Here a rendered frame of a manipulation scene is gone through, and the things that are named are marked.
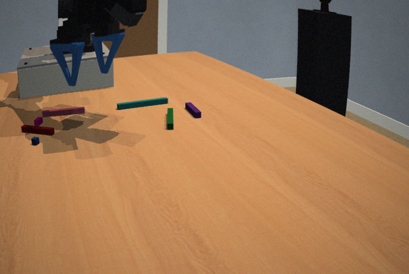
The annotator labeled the purple rod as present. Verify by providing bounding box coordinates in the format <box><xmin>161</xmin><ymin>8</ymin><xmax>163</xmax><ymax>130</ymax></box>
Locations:
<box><xmin>185</xmin><ymin>102</ymin><xmax>202</xmax><ymax>118</ymax></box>

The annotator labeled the turquoise rod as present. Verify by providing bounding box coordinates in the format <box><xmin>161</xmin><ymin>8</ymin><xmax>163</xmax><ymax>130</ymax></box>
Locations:
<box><xmin>117</xmin><ymin>97</ymin><xmax>168</xmax><ymax>110</ymax></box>

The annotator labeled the red rod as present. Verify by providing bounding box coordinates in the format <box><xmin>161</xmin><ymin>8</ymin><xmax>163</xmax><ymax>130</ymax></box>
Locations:
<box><xmin>21</xmin><ymin>125</ymin><xmax>54</xmax><ymax>136</ymax></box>

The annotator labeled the magenta rod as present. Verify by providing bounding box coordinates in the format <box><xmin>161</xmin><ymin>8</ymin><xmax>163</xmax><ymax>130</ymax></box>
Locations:
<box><xmin>34</xmin><ymin>117</ymin><xmax>43</xmax><ymax>126</ymax></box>

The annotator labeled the green rod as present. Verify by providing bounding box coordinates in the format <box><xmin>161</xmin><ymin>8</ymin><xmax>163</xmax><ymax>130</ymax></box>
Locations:
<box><xmin>167</xmin><ymin>108</ymin><xmax>173</xmax><ymax>130</ymax></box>

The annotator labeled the pink rod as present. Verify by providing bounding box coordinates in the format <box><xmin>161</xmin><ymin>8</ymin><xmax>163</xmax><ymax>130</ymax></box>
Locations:
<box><xmin>42</xmin><ymin>107</ymin><xmax>85</xmax><ymax>117</ymax></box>

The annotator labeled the small blue cube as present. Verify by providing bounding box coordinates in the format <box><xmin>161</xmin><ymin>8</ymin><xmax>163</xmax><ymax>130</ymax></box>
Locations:
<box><xmin>31</xmin><ymin>136</ymin><xmax>39</xmax><ymax>145</ymax></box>

